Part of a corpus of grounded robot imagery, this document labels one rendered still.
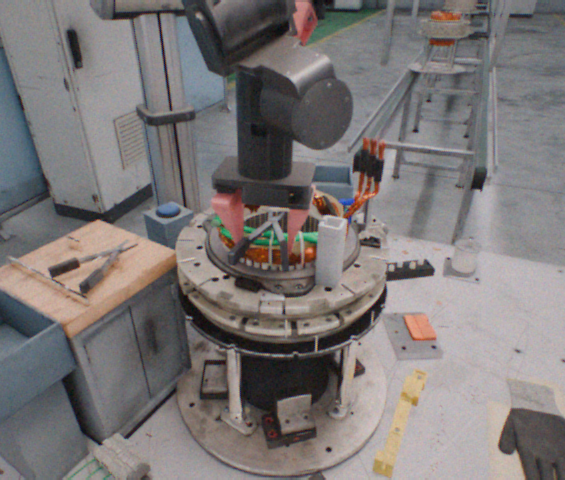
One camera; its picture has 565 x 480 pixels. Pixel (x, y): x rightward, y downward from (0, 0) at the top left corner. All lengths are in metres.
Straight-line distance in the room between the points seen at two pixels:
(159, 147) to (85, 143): 1.85
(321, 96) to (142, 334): 0.50
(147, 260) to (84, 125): 2.17
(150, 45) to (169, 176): 0.27
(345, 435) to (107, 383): 0.38
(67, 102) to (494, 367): 2.47
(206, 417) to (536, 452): 0.53
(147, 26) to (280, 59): 0.63
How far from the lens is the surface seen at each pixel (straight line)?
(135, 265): 0.70
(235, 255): 0.49
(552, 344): 1.10
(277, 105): 0.38
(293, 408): 0.75
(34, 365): 0.64
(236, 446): 0.77
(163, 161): 1.04
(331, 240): 0.54
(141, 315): 0.72
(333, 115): 0.38
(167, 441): 0.82
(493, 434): 0.89
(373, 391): 0.85
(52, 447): 0.78
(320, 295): 0.56
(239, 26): 0.40
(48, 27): 2.76
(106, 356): 0.71
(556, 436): 0.90
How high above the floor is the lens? 1.45
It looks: 33 degrees down
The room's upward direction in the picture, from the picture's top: straight up
